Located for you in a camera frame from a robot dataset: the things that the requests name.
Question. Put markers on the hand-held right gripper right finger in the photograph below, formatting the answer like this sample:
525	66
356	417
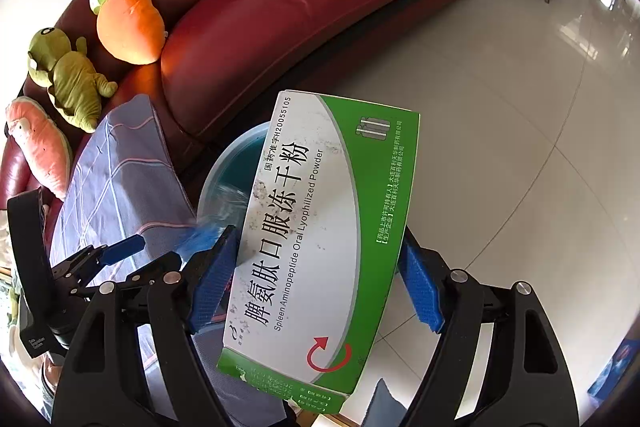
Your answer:
419	282

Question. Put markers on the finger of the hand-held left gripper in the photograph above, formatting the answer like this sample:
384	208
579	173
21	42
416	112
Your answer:
122	248
161	264

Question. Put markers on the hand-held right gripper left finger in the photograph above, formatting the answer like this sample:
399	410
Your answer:
216	279

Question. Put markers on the blue plastic wrapper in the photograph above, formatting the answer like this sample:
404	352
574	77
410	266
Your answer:
200	237

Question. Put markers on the green and white medicine box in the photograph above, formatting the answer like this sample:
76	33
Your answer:
310	217

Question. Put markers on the teal round bin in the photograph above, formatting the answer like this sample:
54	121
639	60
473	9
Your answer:
235	157

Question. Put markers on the plaid grey table cloth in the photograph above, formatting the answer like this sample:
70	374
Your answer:
110	167

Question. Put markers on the pink plush toy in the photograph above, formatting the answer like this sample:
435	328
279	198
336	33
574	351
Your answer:
35	142

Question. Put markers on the green plush toy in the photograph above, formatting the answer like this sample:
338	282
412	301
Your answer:
70	82

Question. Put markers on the blue plastic bag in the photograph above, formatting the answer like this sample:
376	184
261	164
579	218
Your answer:
610	374

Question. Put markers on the orange carrot plush toy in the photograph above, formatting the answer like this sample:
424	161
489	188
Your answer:
130	22

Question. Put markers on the red leather sofa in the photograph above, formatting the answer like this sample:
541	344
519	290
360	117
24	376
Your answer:
300	7

